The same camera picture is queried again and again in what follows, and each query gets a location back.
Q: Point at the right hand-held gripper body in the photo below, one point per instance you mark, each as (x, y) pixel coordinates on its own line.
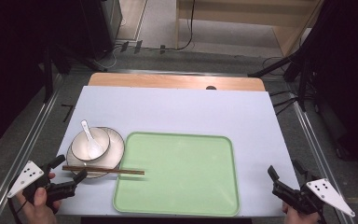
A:
(326, 193)

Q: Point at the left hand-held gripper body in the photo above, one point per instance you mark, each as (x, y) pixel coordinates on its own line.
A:
(28, 178)

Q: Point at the brown wooden chopstick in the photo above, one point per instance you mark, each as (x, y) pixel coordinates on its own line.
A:
(105, 169)

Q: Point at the person's left hand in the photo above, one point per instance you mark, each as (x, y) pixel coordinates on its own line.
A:
(38, 208)

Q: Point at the person's right hand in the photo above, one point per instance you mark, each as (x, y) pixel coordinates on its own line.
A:
(300, 217)

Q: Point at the white bowl with dark rim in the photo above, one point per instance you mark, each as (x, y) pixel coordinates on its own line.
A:
(80, 146)

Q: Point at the white ceramic spoon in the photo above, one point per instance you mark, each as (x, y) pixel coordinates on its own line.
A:
(93, 149)

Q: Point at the white plate with dark rim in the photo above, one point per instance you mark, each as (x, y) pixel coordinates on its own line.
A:
(115, 149)

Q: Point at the light green tray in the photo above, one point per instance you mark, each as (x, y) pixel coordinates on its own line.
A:
(180, 174)

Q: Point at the dark curtain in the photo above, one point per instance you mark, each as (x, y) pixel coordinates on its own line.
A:
(12, 62)
(348, 77)

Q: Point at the black stand leg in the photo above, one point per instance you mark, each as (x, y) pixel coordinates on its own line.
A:
(273, 66)

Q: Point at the white table mat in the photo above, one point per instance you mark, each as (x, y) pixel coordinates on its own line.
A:
(183, 109)

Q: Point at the wooden table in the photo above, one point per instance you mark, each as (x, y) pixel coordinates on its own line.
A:
(167, 81)

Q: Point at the light wooden shelf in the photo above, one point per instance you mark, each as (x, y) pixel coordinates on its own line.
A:
(286, 34)

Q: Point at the black computer tower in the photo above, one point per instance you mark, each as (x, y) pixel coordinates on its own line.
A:
(101, 28)

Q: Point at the metal frame rail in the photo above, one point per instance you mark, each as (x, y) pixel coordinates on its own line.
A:
(180, 72)
(315, 146)
(18, 155)

